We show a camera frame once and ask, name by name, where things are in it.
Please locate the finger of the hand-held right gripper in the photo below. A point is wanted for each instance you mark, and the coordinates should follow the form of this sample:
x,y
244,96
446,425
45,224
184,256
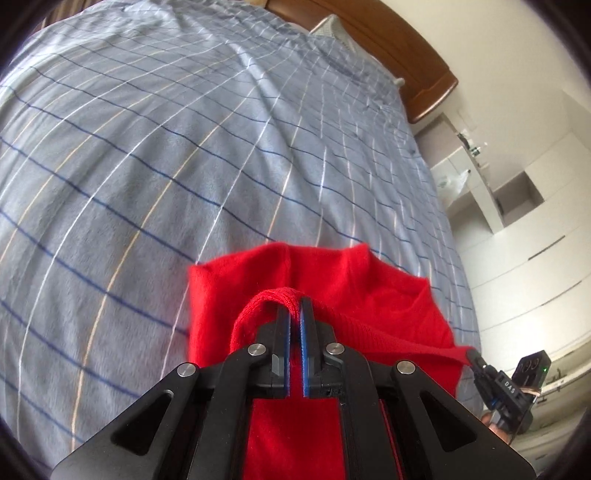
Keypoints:
x,y
482,371

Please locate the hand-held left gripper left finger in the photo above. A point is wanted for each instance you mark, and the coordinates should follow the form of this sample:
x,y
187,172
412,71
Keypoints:
x,y
287,355

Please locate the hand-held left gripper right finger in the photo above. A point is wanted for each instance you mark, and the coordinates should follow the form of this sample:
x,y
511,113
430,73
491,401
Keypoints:
x,y
304,360

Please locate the red knit sweater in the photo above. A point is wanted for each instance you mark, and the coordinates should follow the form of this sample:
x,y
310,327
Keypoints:
x,y
360,295

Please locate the person's right hand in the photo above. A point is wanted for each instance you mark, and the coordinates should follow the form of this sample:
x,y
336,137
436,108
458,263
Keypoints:
x,y
494,427

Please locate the white wardrobe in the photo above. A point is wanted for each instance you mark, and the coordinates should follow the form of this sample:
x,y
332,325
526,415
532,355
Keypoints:
x,y
531,277

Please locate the white nightstand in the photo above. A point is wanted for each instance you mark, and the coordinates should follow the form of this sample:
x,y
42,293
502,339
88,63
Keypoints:
x,y
480,194

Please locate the clear plastic bag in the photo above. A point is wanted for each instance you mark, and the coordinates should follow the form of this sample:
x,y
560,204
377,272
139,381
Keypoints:
x,y
450,181

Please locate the blue plaid blanket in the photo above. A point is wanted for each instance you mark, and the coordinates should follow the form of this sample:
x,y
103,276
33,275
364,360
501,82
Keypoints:
x,y
184,138

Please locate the wooden headboard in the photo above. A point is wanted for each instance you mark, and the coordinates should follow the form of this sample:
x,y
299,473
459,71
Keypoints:
x,y
415,69

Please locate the pale grey pillow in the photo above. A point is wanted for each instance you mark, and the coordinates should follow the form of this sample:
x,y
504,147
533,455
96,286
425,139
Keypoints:
x,y
334,30

